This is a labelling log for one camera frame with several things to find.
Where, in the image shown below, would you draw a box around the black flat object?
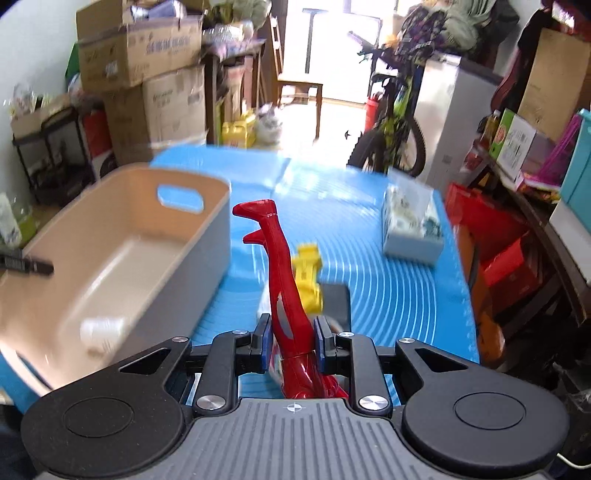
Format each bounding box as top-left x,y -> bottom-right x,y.
321,284 -> 351,330

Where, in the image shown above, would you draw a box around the green and white box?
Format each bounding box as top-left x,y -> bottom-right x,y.
488,108 -> 537,182

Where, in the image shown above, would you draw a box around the yellow toy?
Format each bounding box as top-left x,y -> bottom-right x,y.
292,244 -> 325,315

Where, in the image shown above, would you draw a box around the yellow jug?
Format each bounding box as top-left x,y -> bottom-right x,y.
222,115 -> 257,149

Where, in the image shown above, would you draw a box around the red box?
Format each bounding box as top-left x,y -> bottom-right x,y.
83,111 -> 114,162

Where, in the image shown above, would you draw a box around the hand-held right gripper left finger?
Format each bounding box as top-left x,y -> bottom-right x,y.
117,314 -> 273,414

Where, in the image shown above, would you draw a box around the red bags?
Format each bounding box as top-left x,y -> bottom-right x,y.
444,182 -> 542,372

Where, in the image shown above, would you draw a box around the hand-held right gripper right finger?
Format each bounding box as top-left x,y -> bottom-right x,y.
314,318 -> 468,415

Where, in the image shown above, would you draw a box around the cardboard box with printed side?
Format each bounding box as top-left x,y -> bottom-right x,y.
76,0 -> 205,92

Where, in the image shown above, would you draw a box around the white charger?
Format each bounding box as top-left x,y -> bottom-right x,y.
81,318 -> 126,357

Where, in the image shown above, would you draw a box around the black metal rack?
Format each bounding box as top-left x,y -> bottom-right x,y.
11,107 -> 99,205

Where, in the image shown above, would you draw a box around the blue silicone mat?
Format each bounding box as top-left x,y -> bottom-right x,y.
0,145 -> 481,411

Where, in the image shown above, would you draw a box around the large cardboard appliance box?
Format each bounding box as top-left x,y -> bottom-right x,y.
104,65 -> 207,168

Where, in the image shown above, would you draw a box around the red toy figure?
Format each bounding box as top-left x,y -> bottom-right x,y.
232,199 -> 349,400

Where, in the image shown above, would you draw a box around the beige plastic bin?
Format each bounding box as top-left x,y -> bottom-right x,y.
0,162 -> 232,398

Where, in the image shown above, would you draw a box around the white plastic bag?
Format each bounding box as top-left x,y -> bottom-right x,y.
256,104 -> 283,145

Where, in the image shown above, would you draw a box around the green bicycle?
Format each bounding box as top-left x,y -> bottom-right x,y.
346,31 -> 428,177

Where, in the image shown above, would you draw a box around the teal box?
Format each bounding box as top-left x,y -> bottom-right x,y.
558,108 -> 591,223

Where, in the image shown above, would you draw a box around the tissue pack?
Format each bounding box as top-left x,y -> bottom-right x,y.
382,178 -> 445,265

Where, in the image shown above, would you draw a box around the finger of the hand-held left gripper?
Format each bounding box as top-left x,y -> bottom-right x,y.
0,250 -> 55,277

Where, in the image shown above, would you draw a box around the white appliance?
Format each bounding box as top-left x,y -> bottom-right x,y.
416,52 -> 502,191

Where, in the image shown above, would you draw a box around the plain cardboard box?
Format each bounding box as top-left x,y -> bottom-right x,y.
517,27 -> 591,140

